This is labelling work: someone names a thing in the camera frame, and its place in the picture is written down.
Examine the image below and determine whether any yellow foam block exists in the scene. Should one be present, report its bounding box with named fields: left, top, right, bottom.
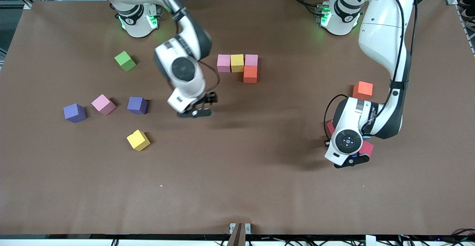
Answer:
left=230, top=54, right=245, bottom=73
left=127, top=129, right=151, bottom=152

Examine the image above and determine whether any orange foam block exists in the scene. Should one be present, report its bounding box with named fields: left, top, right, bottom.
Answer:
left=243, top=66, right=258, bottom=84
left=352, top=81, right=374, bottom=101

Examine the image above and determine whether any purple foam block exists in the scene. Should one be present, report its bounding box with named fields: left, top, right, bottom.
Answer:
left=63, top=103, right=87, bottom=124
left=127, top=96, right=148, bottom=115

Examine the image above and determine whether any green foam block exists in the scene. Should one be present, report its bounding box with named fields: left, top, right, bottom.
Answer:
left=114, top=51, right=137, bottom=72

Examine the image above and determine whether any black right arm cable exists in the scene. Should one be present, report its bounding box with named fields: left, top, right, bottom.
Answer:
left=150, top=0, right=221, bottom=95

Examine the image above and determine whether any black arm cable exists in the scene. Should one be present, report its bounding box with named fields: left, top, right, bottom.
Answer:
left=150, top=0, right=221, bottom=95
left=324, top=0, right=418, bottom=141

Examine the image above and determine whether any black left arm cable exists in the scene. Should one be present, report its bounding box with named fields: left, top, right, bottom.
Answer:
left=324, top=0, right=418, bottom=141

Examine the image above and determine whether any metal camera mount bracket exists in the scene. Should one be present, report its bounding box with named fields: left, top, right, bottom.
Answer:
left=227, top=223, right=251, bottom=246

